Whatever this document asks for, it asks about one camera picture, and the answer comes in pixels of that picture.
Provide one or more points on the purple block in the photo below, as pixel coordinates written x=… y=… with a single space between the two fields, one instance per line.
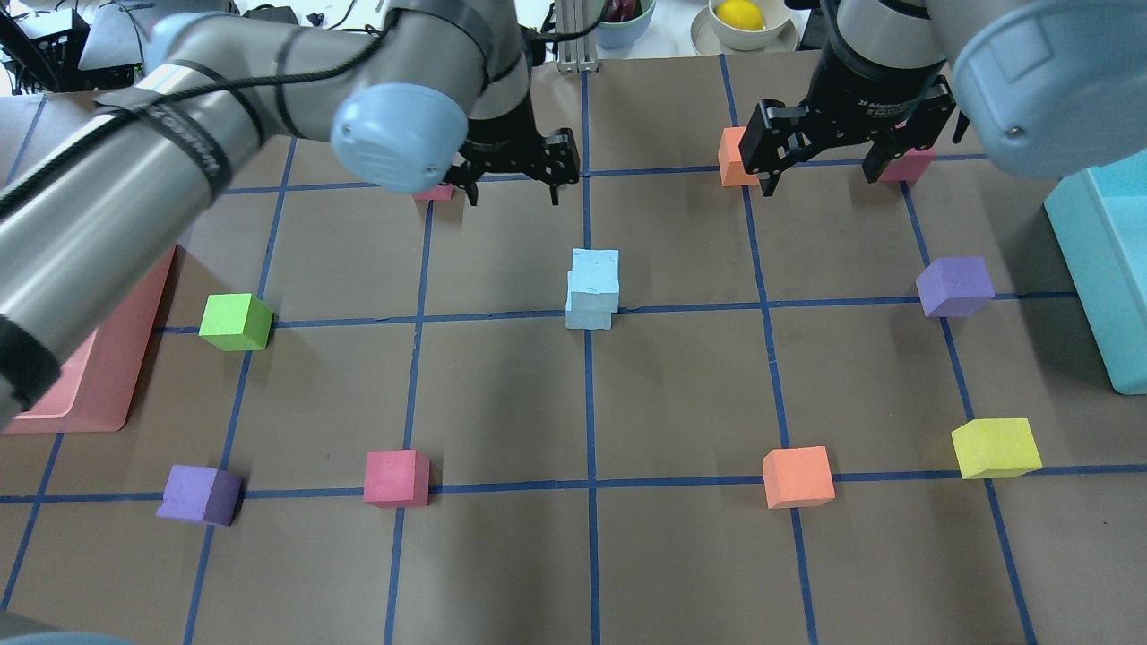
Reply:
x=954 y=286
x=200 y=495

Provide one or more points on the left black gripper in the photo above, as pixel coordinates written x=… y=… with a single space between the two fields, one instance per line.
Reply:
x=504 y=128

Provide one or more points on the light blue block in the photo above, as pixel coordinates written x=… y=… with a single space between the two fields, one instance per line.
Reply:
x=589 y=317
x=593 y=281

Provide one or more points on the cyan plastic bin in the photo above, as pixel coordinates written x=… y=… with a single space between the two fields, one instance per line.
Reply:
x=1099 y=217

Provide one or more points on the green block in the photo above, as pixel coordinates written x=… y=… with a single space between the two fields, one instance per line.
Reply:
x=236 y=322

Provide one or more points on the yellow block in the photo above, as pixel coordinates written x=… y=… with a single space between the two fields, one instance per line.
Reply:
x=995 y=448

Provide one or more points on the green bowl with fruit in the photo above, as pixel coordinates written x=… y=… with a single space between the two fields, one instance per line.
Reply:
x=621 y=23

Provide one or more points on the pink plastic bin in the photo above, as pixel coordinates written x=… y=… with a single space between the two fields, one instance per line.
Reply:
x=95 y=389

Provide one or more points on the yellow lemon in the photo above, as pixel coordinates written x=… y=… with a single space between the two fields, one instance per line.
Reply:
x=742 y=15

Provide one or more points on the pink block right far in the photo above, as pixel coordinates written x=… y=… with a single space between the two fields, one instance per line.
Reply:
x=910 y=167

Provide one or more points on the purple block right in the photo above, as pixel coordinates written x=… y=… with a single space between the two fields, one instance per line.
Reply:
x=954 y=286

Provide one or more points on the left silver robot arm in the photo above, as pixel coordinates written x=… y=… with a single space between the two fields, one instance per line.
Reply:
x=438 y=94

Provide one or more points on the purple block left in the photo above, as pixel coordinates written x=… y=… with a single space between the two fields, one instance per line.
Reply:
x=200 y=495

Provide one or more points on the dark pink block left near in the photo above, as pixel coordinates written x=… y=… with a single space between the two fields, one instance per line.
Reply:
x=397 y=479

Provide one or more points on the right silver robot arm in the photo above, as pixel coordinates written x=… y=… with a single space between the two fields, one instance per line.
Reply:
x=1050 y=87

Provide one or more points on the orange block near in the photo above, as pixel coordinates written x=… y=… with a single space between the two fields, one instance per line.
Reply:
x=797 y=478

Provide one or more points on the pink block left far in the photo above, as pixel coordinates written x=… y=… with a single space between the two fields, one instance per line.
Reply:
x=440 y=193

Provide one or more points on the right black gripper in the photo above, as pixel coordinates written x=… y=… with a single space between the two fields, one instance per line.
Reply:
x=867 y=90

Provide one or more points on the orange block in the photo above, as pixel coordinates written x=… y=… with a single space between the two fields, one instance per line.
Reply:
x=797 y=478
x=732 y=172

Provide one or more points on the black power adapter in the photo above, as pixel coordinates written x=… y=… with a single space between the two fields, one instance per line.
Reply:
x=815 y=34

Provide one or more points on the orange block far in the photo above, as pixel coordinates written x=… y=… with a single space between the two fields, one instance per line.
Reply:
x=732 y=172

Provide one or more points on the cream bowl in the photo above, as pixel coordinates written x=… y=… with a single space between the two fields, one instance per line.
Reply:
x=780 y=33

